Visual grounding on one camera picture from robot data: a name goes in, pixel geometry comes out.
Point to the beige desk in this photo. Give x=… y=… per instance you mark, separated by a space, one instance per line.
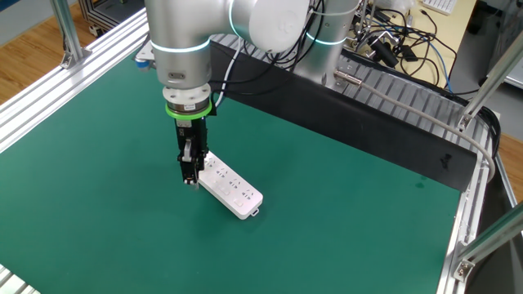
x=461 y=36

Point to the white four-socket power strip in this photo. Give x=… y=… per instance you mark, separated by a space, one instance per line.
x=237 y=192

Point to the green table mat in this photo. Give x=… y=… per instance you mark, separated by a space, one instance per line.
x=327 y=228

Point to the silver blue wrist camera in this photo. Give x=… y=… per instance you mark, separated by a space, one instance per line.
x=144 y=61

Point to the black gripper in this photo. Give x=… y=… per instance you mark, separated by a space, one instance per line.
x=196 y=130

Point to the black white striped cart frame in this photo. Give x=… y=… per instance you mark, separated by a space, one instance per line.
x=106 y=14

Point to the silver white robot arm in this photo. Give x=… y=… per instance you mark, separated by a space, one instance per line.
x=180 y=41

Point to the white computer keyboard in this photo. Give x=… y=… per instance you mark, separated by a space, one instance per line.
x=441 y=5

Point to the aluminium frame post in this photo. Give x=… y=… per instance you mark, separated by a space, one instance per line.
x=67 y=32
x=494 y=77
x=490 y=237

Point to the aluminium profile side rail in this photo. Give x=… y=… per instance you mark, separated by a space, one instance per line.
x=61 y=85
x=461 y=245

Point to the black rubber strip mat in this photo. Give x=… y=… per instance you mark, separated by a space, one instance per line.
x=367 y=126

